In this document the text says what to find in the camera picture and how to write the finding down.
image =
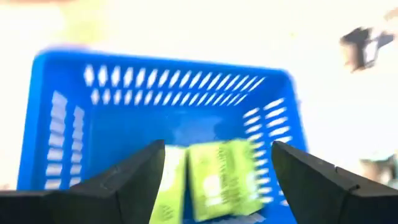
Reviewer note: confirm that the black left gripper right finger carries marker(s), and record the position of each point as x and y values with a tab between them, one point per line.
326	205

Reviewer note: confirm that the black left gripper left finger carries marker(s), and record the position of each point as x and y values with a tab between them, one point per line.
93	208

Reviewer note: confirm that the blue plastic basket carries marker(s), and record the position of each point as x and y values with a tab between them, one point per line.
140	124

